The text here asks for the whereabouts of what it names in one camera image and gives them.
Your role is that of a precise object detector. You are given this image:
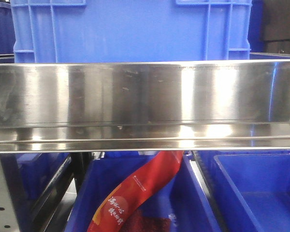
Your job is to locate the red printed banner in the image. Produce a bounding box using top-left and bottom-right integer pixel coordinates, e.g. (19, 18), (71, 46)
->
(87, 150), (184, 232)

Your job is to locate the blue crate on steel shelf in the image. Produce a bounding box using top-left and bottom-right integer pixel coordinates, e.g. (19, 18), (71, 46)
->
(11, 0), (252, 63)

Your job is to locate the stainless steel shelf beam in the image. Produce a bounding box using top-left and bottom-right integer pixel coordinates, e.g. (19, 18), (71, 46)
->
(0, 59), (290, 153)

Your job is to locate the perforated steel upright post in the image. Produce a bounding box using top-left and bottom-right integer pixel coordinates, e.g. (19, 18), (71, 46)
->
(0, 157), (19, 232)

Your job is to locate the blue bin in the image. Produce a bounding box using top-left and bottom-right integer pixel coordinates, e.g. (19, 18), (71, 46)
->
(65, 155), (221, 232)
(198, 151), (290, 232)

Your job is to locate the blue bin lower middle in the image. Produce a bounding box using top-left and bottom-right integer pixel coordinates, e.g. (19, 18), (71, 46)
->
(65, 155), (221, 232)

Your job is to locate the blue bin lower right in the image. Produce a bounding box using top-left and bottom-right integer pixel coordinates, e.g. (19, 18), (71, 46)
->
(198, 151), (290, 232)

